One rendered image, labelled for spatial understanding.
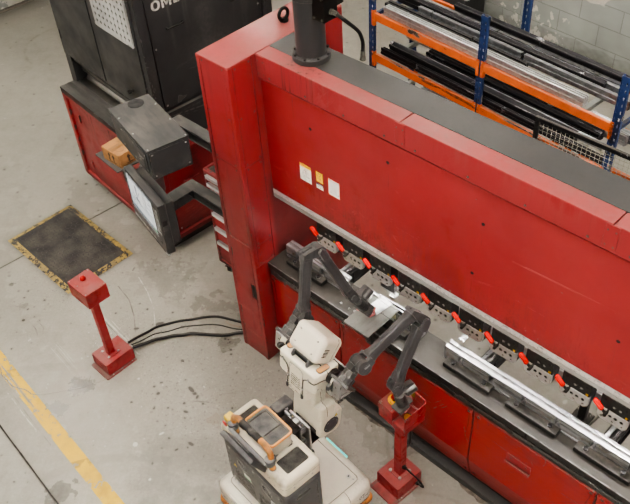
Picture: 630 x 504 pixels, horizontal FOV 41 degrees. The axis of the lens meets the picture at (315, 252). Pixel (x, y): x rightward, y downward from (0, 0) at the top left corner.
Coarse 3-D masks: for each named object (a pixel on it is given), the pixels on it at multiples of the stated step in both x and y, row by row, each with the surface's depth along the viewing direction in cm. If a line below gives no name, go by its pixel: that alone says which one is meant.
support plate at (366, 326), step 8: (360, 312) 469; (384, 312) 468; (392, 312) 468; (344, 320) 465; (352, 320) 465; (360, 320) 465; (368, 320) 464; (376, 320) 464; (384, 320) 464; (360, 328) 461; (368, 328) 460; (376, 328) 460; (368, 336) 456
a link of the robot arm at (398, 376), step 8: (424, 320) 414; (416, 328) 416; (424, 328) 415; (408, 336) 421; (416, 336) 418; (408, 344) 419; (416, 344) 420; (408, 352) 420; (400, 360) 422; (408, 360) 421; (400, 368) 421; (392, 376) 425; (400, 376) 422; (392, 384) 424; (400, 384) 423; (392, 392) 424
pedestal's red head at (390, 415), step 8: (416, 392) 447; (384, 400) 452; (424, 400) 444; (384, 408) 450; (416, 408) 456; (424, 408) 448; (384, 416) 455; (392, 416) 448; (400, 416) 453; (416, 416) 446; (424, 416) 453; (392, 424) 452; (400, 424) 449; (408, 424) 444; (416, 424) 451; (400, 432) 450; (408, 432) 449
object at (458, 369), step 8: (448, 360) 453; (448, 368) 452; (456, 368) 449; (464, 368) 449; (464, 376) 445; (472, 376) 445; (472, 384) 444; (480, 384) 441; (488, 384) 440; (488, 392) 438
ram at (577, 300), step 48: (288, 96) 429; (288, 144) 453; (336, 144) 422; (384, 144) 395; (288, 192) 480; (384, 192) 415; (432, 192) 389; (480, 192) 366; (384, 240) 438; (432, 240) 409; (480, 240) 383; (528, 240) 361; (576, 240) 341; (432, 288) 430; (480, 288) 402; (528, 288) 378; (576, 288) 356; (624, 288) 337; (528, 336) 396; (576, 336) 373; (624, 336) 351; (624, 384) 367
